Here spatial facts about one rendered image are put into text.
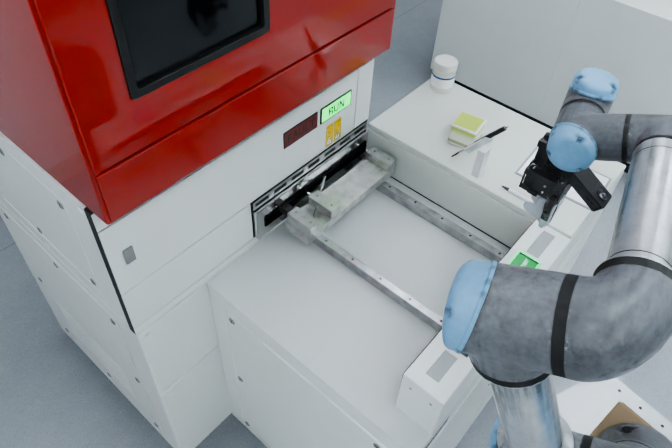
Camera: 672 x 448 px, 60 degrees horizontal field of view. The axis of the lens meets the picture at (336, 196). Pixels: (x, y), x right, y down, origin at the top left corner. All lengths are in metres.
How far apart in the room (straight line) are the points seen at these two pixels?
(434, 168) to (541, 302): 0.96
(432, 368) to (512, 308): 0.54
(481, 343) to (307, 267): 0.84
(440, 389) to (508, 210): 0.55
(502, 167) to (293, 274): 0.62
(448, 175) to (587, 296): 0.95
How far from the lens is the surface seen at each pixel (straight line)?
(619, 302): 0.68
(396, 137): 1.63
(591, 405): 1.43
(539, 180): 1.19
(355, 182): 1.60
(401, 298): 1.41
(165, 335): 1.50
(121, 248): 1.20
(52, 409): 2.36
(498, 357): 0.71
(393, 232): 1.57
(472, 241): 1.56
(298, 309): 1.41
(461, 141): 1.62
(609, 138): 0.98
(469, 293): 0.69
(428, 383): 1.18
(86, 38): 0.88
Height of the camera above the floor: 1.99
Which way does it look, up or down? 46 degrees down
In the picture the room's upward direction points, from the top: 4 degrees clockwise
